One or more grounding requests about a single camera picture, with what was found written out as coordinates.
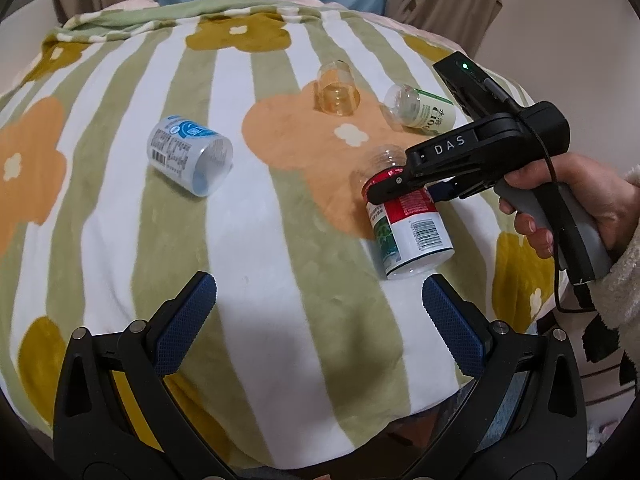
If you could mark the person's right hand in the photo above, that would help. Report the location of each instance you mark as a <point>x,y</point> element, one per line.
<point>611,201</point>

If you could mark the amber clear plastic cup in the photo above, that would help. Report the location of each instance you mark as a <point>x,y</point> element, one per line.
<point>336,91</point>

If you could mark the red label plastic cup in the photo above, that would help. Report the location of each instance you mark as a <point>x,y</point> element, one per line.
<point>409,231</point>

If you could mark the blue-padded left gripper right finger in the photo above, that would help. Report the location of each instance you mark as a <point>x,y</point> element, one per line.
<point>465,330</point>

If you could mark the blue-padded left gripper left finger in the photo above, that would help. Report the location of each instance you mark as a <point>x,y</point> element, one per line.
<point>157,347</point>

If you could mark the blue label plastic cup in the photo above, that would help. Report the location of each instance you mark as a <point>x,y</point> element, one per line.
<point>193,156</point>

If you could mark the striped floral blanket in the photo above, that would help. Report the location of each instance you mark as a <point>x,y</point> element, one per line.
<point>311,351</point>

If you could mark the green white label cup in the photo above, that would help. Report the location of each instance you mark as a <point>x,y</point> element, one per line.
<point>417,109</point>

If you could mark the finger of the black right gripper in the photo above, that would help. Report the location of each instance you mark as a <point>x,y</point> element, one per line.
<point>388,185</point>

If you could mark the fluffy white sleeve forearm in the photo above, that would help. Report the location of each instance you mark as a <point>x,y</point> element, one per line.
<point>616,296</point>

